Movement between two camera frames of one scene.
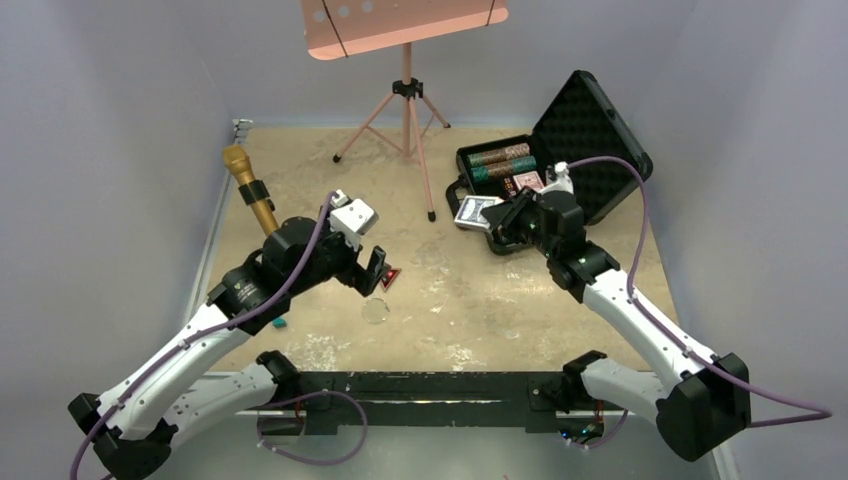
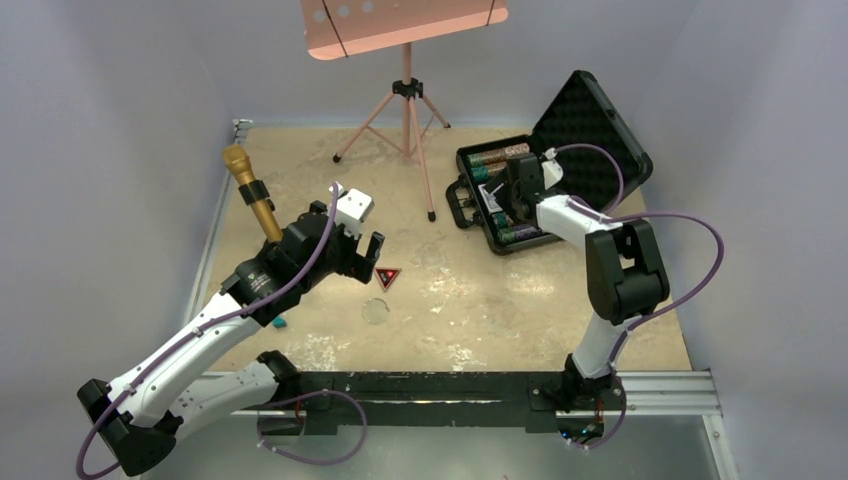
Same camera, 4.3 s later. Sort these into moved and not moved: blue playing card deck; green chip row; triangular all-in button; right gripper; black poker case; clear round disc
Moved: right gripper; blue playing card deck
Not moved: green chip row; clear round disc; triangular all-in button; black poker case
